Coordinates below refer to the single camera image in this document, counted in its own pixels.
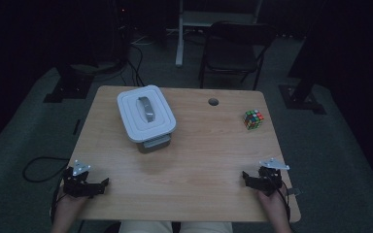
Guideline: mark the dark computer tower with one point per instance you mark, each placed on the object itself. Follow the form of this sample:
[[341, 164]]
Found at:
[[121, 32]]

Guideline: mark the person's left leg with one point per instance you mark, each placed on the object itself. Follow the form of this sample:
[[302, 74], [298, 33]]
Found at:
[[145, 227]]

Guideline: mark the black folding chair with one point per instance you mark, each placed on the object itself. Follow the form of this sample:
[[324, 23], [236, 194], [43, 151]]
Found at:
[[230, 51]]

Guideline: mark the grey tape piece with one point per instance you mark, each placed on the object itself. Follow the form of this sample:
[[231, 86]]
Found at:
[[294, 191]]

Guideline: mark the clear plastic storage container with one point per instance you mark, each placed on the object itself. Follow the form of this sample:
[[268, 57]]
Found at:
[[155, 144]]

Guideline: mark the black floor strip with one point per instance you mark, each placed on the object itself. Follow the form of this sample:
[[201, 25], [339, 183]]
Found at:
[[76, 126]]

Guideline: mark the person's leg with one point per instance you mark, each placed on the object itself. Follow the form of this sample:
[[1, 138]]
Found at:
[[207, 227], [145, 227]]

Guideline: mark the person's right leg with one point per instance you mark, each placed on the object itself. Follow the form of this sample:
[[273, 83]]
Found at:
[[207, 227]]

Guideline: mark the person's right hand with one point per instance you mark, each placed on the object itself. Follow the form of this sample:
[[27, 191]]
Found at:
[[273, 204]]

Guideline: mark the multicoloured puzzle cube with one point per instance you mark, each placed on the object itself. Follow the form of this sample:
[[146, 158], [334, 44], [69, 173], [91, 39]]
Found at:
[[253, 119]]

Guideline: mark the person's left hand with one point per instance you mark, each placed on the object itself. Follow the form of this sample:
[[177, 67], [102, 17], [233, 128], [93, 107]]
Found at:
[[68, 205]]

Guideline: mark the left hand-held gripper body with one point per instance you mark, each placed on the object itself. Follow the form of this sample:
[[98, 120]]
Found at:
[[74, 186]]

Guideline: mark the black metal stand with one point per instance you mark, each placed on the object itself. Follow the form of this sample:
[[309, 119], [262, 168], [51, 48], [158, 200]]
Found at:
[[71, 87], [301, 100]]

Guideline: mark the white desk frame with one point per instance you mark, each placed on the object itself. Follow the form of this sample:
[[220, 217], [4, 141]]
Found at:
[[179, 39]]

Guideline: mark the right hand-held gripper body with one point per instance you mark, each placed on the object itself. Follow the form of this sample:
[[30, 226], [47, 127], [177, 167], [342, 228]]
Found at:
[[270, 181]]

